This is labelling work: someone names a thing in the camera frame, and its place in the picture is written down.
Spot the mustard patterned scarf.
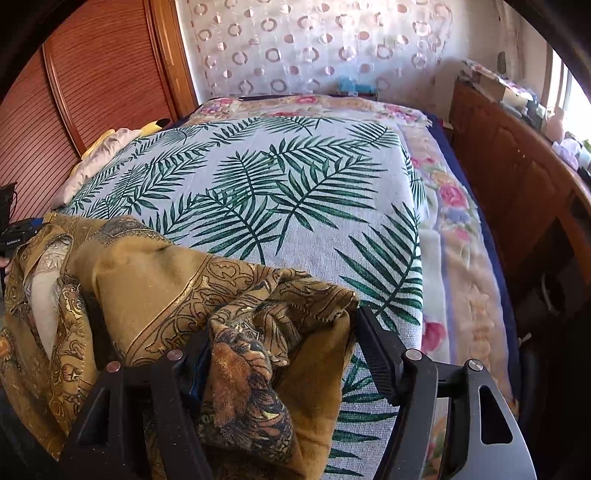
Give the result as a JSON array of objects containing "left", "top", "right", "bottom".
[{"left": 1, "top": 213, "right": 358, "bottom": 479}]

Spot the floral quilt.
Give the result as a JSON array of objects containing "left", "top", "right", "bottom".
[{"left": 186, "top": 94, "right": 521, "bottom": 478}]

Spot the beige pillow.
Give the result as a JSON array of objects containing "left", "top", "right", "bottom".
[{"left": 50, "top": 128, "right": 141, "bottom": 209}]

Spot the yellow plush toy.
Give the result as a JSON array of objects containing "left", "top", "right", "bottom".
[{"left": 81, "top": 118, "right": 170, "bottom": 160}]

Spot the wooden sliding wardrobe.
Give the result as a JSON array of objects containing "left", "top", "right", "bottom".
[{"left": 1, "top": 1, "right": 197, "bottom": 220}]

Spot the palm leaf bed sheet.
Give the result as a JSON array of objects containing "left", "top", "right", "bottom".
[{"left": 57, "top": 115, "right": 429, "bottom": 478}]

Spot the long wooden cabinet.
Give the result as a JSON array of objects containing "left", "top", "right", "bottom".
[{"left": 449, "top": 80, "right": 590, "bottom": 321}]

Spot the circle pattern sheer curtain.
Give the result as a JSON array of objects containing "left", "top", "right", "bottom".
[{"left": 175, "top": 0, "right": 453, "bottom": 104}]

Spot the pink bottle on cabinet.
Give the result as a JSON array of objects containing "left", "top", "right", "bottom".
[{"left": 544, "top": 107, "right": 565, "bottom": 144}]

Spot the cardboard box on cabinet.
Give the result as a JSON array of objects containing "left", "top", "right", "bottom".
[{"left": 462, "top": 59, "right": 534, "bottom": 109}]

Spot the blue tissue box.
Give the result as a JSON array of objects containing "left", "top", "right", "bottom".
[{"left": 337, "top": 77, "right": 377, "bottom": 98}]

